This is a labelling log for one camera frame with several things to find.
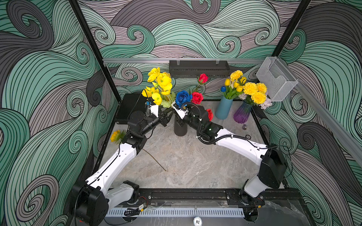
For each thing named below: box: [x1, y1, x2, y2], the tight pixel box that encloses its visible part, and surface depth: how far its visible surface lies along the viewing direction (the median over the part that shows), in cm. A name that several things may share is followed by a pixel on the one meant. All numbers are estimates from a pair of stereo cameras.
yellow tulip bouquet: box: [220, 70, 247, 100], surface depth 81 cm
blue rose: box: [174, 90, 193, 109], surface depth 58 cm
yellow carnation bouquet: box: [238, 81, 273, 110], surface depth 78 cm
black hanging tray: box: [168, 60, 231, 78], surface depth 97 cm
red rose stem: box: [191, 73, 214, 122], surface depth 70 cm
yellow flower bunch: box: [141, 67, 176, 108], surface depth 55 cm
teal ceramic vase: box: [214, 96, 234, 120], surface depth 102 cm
